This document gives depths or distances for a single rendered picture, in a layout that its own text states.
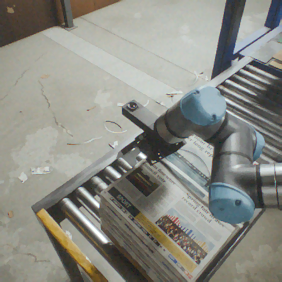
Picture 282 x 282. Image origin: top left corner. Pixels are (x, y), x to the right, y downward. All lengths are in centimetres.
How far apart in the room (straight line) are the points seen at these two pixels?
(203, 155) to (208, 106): 29
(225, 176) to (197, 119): 11
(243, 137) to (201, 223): 24
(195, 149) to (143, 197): 21
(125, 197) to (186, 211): 15
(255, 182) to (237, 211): 5
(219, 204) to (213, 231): 23
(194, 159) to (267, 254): 121
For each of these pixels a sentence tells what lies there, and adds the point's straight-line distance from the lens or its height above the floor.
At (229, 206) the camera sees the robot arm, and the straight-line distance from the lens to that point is 50.
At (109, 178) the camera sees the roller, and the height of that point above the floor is 79.
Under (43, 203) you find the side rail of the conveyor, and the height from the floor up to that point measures 80.
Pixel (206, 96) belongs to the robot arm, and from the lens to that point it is 55.
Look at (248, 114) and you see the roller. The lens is 139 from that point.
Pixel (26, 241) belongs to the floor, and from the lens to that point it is 195.
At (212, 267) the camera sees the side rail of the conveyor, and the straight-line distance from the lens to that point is 94.
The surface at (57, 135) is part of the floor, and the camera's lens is 242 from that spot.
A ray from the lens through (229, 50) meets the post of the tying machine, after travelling 188.
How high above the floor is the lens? 166
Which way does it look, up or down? 47 degrees down
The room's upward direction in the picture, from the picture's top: straight up
